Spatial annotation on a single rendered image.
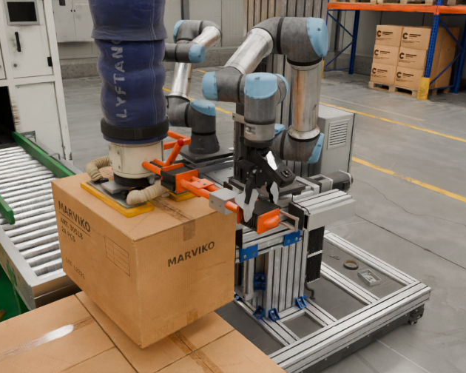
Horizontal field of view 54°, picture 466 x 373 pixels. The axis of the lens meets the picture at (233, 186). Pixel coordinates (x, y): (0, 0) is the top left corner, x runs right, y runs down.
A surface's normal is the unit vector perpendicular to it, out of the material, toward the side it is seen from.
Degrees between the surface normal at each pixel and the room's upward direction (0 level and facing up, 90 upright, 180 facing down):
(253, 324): 0
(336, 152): 90
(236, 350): 0
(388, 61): 93
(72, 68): 89
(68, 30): 90
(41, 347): 0
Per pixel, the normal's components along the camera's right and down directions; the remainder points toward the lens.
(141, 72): 0.37, 0.00
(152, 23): 0.78, 0.40
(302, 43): -0.33, 0.55
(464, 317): 0.01, -0.92
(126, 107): 0.03, 0.13
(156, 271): 0.68, 0.29
